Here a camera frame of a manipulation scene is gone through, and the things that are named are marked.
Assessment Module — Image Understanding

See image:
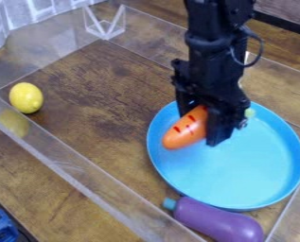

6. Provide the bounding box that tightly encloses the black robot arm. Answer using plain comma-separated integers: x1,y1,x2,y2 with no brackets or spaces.
171,0,253,147

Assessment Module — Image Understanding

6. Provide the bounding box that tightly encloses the clear acrylic barrier wall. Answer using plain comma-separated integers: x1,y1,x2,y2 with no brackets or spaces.
0,0,300,242

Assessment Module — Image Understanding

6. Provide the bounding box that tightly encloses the black baseboard strip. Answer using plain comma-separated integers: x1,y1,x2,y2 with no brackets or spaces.
254,11,300,34

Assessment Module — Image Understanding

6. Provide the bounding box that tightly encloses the orange toy carrot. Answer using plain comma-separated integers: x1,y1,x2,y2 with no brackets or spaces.
162,105,207,149

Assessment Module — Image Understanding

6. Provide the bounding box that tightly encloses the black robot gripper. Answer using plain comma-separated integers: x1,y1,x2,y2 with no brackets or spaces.
171,34,250,147

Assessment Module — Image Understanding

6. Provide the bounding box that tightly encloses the yellow toy lemon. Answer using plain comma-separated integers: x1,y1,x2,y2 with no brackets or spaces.
9,82,43,113

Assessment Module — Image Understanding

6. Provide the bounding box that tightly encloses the blue plastic object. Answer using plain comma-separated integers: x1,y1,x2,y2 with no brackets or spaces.
0,210,19,242

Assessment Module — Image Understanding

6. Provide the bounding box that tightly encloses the blue round tray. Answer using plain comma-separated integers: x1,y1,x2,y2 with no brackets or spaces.
147,103,300,211

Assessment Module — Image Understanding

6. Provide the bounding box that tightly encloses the purple toy eggplant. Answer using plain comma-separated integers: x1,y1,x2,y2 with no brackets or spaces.
162,197,263,242

